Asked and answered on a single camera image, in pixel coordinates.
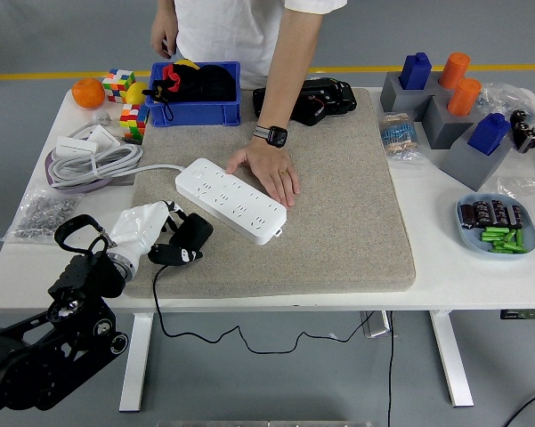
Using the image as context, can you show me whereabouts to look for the person's right hand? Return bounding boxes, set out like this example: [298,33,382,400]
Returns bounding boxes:
[150,17,180,60]

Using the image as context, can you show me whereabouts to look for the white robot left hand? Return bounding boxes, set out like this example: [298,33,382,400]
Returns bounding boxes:
[108,199,205,268]

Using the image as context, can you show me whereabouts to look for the person's left hand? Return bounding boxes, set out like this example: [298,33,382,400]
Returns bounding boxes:
[225,135,302,209]

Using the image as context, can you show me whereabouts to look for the black pouch with red trim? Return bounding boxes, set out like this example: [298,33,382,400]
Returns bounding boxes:
[141,63,196,124]

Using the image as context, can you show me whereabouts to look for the black plug adapter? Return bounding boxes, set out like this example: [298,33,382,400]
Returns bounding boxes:
[168,212,215,250]

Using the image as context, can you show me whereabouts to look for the white power strip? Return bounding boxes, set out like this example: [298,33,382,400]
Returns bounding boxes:
[174,157,289,246]

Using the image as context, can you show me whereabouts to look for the thin black plug cord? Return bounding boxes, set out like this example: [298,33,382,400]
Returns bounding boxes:
[152,262,377,356]

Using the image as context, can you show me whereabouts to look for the black wrist watch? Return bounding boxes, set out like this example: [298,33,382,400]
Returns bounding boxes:
[253,125,289,149]

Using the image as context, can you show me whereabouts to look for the person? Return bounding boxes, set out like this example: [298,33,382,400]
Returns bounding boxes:
[174,0,348,90]

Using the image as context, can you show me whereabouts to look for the yellow lemon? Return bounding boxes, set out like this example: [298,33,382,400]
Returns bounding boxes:
[125,82,150,106]

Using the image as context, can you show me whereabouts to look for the multicolour puzzle cube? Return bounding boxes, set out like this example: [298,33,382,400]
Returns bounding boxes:
[118,103,150,138]
[101,68,137,104]

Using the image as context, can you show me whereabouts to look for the black folded fabric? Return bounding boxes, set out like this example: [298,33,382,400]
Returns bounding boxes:
[190,64,238,102]

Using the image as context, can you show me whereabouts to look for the grey-brown mat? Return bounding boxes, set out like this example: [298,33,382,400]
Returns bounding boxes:
[123,86,417,300]

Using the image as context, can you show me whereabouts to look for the blue plastic bin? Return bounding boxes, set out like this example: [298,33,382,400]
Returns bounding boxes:
[144,60,242,129]

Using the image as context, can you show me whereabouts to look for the black mechanical housing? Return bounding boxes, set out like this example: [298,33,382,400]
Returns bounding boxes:
[252,77,358,127]

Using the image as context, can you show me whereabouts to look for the orange fruit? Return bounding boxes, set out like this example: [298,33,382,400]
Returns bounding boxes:
[71,77,106,109]

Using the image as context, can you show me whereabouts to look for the clear bag of screws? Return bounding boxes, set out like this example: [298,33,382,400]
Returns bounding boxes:
[0,189,79,246]

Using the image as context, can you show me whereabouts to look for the white table leg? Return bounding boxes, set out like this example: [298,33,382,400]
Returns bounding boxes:
[118,312,155,413]
[428,310,475,408]

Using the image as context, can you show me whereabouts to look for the clear bag of resistors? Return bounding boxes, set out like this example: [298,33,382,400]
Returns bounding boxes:
[377,110,426,166]

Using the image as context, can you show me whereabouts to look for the grey block holder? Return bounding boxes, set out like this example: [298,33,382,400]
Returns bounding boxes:
[426,70,462,101]
[379,72,434,115]
[421,94,482,150]
[439,131,514,193]

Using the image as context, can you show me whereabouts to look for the blue bottle-shaped block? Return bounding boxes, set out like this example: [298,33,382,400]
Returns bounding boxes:
[466,112,512,157]
[398,52,433,91]

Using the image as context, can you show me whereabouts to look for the silver box under table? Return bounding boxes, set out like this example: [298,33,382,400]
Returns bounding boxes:
[360,310,392,339]

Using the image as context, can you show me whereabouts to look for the black capacitor with print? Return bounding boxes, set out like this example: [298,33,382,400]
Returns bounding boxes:
[490,199,508,226]
[473,200,493,226]
[459,203,476,230]
[506,204,524,230]

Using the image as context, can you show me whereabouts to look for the orange cylinder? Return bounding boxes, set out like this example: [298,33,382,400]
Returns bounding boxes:
[446,77,482,117]
[439,52,472,90]

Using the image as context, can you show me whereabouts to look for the light blue tray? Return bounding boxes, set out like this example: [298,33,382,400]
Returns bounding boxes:
[455,191,535,261]

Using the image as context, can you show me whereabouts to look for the crumpled clear plastic bag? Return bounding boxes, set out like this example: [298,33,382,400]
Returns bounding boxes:
[475,82,535,173]

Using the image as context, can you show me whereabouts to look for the white power strip cord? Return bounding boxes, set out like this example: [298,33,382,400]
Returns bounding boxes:
[48,109,187,190]

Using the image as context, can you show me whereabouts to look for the black hanging cable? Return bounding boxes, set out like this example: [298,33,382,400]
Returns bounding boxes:
[385,310,395,427]

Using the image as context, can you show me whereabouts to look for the black floor cable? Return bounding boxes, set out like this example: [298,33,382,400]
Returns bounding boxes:
[502,385,535,427]

